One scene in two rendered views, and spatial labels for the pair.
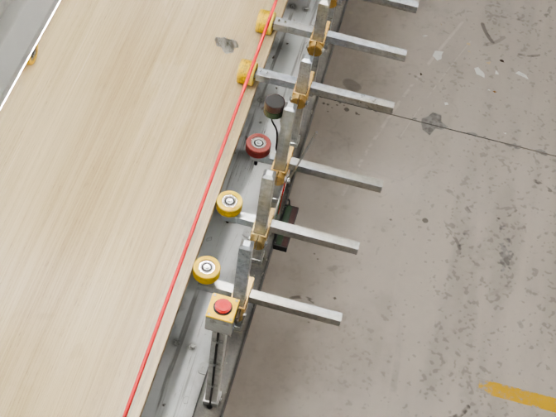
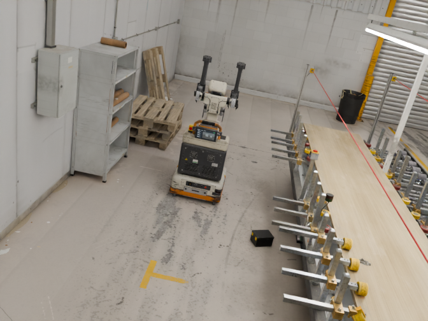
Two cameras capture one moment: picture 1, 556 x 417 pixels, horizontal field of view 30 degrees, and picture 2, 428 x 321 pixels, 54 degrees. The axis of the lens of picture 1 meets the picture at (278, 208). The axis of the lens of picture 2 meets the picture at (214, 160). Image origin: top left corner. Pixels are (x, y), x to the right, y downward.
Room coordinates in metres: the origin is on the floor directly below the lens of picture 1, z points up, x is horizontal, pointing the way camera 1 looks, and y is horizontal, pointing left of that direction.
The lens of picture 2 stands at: (4.96, -1.02, 2.47)
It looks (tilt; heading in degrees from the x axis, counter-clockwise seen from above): 22 degrees down; 177
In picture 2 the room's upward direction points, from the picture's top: 11 degrees clockwise
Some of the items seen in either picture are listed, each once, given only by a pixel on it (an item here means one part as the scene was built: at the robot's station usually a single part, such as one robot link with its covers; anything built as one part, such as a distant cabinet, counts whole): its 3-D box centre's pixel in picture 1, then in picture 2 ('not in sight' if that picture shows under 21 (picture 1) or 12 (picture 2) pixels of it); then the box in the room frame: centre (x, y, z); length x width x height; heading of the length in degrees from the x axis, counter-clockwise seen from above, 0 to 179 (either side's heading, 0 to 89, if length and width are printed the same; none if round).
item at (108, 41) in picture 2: not in sight; (113, 42); (-0.28, -2.17, 1.59); 0.30 x 0.08 x 0.08; 84
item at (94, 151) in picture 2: not in sight; (105, 109); (-0.17, -2.18, 0.78); 0.90 x 0.45 x 1.55; 174
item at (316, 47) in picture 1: (318, 37); (325, 255); (2.59, -0.03, 0.95); 0.14 x 0.06 x 0.05; 174
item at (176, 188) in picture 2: not in sight; (199, 179); (0.07, -0.87, 0.16); 0.67 x 0.64 x 0.25; 174
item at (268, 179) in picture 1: (261, 221); (311, 207); (1.82, 0.04, 0.90); 0.04 x 0.04 x 0.48; 84
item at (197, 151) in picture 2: not in sight; (204, 150); (0.16, -0.88, 0.59); 0.55 x 0.34 x 0.83; 84
